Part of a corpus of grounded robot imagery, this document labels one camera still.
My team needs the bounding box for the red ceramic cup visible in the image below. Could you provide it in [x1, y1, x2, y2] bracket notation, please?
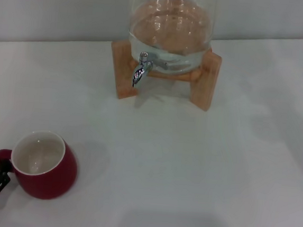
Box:
[0, 127, 81, 200]

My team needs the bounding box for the chrome faucet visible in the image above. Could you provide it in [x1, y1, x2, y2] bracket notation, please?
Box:
[131, 50, 155, 89]

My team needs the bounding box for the glass water dispenser jar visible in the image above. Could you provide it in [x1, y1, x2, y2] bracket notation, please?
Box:
[124, 0, 218, 78]

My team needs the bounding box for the wooden dispenser stand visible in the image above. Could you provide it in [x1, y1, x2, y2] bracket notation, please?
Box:
[106, 39, 224, 114]

